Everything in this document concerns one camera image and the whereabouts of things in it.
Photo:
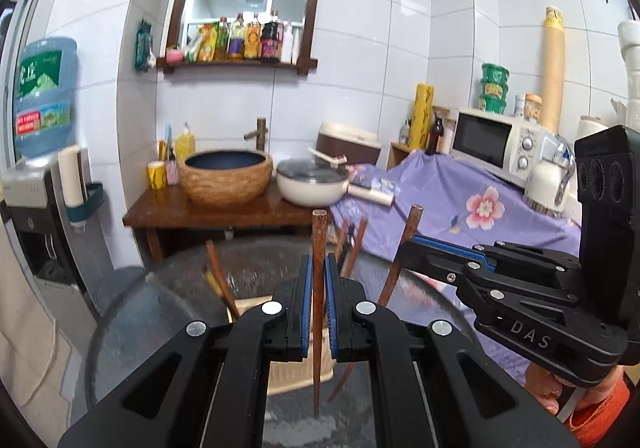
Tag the brown white rice cooker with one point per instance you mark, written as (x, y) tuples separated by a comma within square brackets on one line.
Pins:
[(345, 143)]

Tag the person's right hand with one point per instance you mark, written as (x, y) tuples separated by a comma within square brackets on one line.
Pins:
[(542, 380)]

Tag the beige plastic utensil holder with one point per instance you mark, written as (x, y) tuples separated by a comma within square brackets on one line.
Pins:
[(295, 378)]

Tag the yellow foil roll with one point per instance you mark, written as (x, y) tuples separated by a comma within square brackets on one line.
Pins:
[(421, 115)]

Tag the wooden framed mirror shelf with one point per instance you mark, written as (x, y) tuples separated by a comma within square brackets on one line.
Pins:
[(312, 28)]

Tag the blue toothbrush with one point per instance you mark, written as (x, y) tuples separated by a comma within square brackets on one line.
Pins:
[(168, 140)]

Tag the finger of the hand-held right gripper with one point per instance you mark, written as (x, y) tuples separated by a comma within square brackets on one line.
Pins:
[(450, 246), (430, 263)]

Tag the yellow snack packet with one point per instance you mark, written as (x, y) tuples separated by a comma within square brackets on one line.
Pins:
[(207, 43)]

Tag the small white bottle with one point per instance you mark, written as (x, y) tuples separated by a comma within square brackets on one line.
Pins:
[(404, 133)]

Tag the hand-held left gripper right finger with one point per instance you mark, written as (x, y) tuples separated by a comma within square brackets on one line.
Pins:
[(331, 308)]

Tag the green hanging packet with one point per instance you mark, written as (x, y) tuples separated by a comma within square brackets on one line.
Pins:
[(143, 45)]

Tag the purple floral cloth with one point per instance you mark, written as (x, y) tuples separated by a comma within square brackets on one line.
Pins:
[(440, 208)]

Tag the pink bowl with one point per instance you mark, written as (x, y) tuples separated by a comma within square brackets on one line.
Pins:
[(175, 55)]

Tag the bamboo-look faucet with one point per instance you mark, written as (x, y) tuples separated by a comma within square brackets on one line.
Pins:
[(261, 135)]

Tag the orange label jar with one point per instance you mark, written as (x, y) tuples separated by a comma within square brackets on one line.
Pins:
[(532, 109)]

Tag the dark brown glass bottle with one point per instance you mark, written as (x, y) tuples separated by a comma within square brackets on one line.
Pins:
[(435, 138)]

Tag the white microwave oven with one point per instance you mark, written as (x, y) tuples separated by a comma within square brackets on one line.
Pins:
[(480, 138)]

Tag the yellow dish soap bottle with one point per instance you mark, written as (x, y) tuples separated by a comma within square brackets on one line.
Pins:
[(184, 143)]

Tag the white black water dispenser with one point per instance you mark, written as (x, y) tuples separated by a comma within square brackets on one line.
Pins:
[(30, 188)]

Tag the white plastic bottle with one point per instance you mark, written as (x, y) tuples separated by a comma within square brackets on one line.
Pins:
[(286, 43)]

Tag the dark wooden washstand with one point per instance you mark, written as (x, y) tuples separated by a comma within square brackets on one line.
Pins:
[(165, 213)]

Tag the white snack packet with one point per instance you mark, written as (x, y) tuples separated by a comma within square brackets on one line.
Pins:
[(191, 50)]

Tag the tall beige cardboard tube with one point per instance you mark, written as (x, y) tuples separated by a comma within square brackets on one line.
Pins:
[(553, 73)]

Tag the white pot with glass lid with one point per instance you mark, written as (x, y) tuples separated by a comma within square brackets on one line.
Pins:
[(305, 193)]

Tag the green instant noodle bowl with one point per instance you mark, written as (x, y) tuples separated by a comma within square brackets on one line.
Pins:
[(494, 89), (492, 105), (495, 72)]

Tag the white paper roll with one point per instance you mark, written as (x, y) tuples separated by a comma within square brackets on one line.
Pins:
[(592, 127)]

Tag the slim white bottle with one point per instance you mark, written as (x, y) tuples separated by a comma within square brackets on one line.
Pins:
[(296, 47)]

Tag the purple label bottle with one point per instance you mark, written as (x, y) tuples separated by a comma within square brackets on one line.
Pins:
[(236, 39)]

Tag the brown woven-look basin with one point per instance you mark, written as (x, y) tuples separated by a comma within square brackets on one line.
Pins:
[(225, 188)]

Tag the white chrome kettle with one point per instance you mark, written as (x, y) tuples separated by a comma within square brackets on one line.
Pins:
[(545, 183)]

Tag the person's right forearm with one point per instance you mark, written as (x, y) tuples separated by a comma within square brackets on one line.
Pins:
[(600, 408)]

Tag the light wooden rack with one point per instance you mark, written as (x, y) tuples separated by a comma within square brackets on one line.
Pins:
[(397, 158)]

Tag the white teal cup dispenser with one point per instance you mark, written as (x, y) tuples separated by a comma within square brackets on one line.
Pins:
[(72, 178)]

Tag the small white jar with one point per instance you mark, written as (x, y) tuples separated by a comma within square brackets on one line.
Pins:
[(519, 107)]

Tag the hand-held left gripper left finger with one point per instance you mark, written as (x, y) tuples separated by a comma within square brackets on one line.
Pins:
[(306, 308)]

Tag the blue water jug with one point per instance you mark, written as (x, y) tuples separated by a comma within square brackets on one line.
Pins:
[(45, 98)]

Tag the floral soap bottle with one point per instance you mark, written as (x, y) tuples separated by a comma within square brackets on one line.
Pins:
[(172, 170)]

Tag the yellow cup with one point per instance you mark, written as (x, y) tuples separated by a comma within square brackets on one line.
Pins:
[(156, 175)]

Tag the yellow label bottle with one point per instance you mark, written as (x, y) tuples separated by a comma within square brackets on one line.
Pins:
[(253, 38)]

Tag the dark sauce bottle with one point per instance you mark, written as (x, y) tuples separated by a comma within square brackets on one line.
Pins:
[(270, 40)]

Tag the yellow oil bottle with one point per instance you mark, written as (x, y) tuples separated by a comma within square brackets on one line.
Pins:
[(223, 40)]

